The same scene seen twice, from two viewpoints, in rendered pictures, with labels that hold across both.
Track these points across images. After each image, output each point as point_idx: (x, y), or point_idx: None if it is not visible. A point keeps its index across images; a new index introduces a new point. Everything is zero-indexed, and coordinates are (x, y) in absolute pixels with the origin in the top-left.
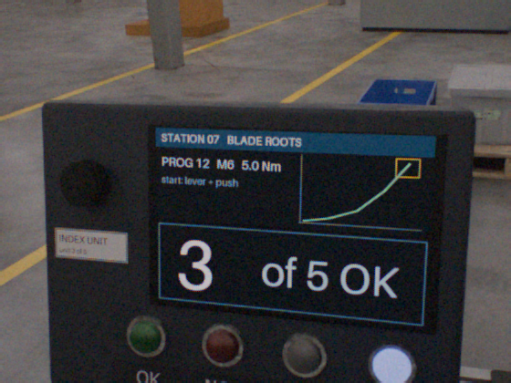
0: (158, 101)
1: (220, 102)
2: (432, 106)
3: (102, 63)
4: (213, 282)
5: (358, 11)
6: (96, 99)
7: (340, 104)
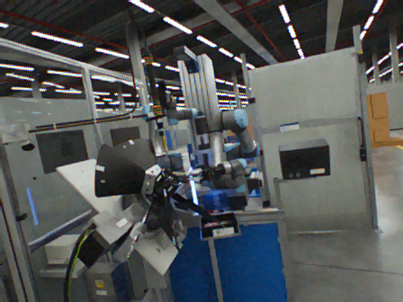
0: (312, 141)
1: (306, 143)
2: (282, 148)
3: None
4: None
5: None
6: (324, 141)
7: (293, 146)
